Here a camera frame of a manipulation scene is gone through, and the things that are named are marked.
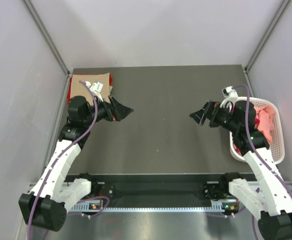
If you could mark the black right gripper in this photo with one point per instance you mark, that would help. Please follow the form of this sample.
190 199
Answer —
210 112

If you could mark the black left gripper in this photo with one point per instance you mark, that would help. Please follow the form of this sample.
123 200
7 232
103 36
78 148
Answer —
119 111

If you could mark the beige t shirt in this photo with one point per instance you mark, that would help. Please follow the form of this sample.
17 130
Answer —
93 85

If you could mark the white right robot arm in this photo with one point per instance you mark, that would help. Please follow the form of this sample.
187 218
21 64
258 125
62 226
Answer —
272 208

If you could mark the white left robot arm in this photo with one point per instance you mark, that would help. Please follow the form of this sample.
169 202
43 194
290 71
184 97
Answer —
47 204

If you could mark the folded red t shirt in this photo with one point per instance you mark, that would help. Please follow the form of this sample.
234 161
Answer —
112 78

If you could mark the crimson t shirt in basket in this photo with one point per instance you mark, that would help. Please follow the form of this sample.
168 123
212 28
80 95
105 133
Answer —
240 141

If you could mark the pink t shirt in basket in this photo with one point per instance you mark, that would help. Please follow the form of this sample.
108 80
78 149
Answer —
264 121

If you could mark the white plastic laundry basket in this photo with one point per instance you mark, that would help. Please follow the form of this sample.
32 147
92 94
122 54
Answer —
277 145

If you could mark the slotted grey cable duct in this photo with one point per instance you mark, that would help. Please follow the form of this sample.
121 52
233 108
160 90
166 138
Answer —
94 206

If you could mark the aluminium frame rail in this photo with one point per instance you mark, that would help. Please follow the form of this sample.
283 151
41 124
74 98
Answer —
253 184

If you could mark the aluminium corner post left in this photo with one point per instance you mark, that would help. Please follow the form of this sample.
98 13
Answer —
45 34

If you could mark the aluminium corner post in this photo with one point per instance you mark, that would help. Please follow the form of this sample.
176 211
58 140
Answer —
45 34
284 4

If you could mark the aluminium corner post right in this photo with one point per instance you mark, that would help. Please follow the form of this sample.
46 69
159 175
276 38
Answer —
284 4

